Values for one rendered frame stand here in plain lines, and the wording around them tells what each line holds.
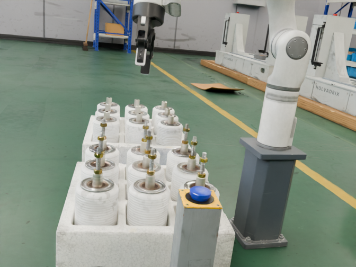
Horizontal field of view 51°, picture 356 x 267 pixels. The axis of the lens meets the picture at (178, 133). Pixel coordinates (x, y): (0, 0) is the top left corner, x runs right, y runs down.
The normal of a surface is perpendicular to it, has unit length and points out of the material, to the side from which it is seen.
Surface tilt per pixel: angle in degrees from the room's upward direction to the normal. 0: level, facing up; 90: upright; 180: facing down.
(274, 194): 90
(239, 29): 68
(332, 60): 90
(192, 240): 90
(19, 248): 0
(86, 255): 90
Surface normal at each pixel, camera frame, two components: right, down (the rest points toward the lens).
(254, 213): -0.50, 0.20
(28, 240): 0.11, -0.95
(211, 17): 0.26, 0.31
